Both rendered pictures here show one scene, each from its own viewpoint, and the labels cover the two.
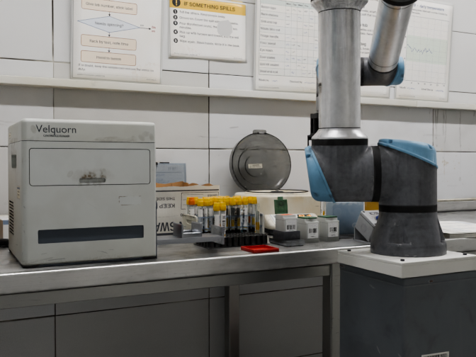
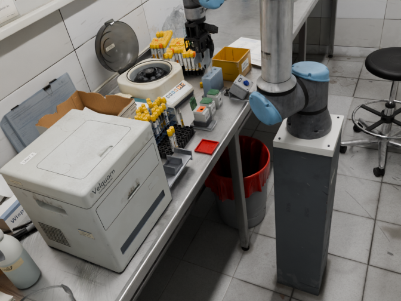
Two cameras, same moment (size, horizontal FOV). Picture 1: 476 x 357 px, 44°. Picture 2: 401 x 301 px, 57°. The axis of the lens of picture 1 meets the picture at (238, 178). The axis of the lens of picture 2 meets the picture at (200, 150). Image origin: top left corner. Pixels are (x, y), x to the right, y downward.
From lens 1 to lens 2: 0.96 m
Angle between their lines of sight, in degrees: 47
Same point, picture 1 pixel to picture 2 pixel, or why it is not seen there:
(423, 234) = (327, 120)
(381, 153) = (305, 85)
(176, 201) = not seen: hidden behind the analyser
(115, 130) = (133, 148)
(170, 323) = not seen: hidden behind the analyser
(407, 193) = (320, 103)
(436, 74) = not seen: outside the picture
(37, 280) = (141, 276)
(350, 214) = (218, 79)
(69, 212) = (129, 221)
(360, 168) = (298, 101)
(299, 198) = (175, 75)
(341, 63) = (287, 38)
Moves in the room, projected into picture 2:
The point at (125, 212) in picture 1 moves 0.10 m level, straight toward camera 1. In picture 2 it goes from (153, 192) to (178, 206)
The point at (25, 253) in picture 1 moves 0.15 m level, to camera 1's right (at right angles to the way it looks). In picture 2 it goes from (119, 266) to (167, 233)
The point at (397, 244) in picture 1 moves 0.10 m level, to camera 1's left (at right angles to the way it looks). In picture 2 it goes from (315, 132) to (295, 147)
